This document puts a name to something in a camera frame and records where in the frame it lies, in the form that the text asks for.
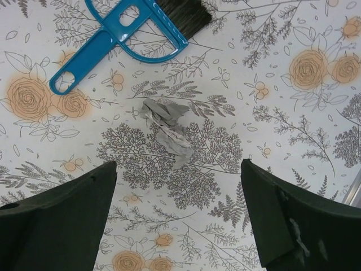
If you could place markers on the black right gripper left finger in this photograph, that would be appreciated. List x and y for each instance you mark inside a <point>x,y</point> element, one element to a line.
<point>61,228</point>

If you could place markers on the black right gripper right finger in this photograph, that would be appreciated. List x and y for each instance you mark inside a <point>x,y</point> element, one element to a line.
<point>295,229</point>

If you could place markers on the blue hand brush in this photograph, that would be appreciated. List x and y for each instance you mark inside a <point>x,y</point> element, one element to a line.
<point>178,21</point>

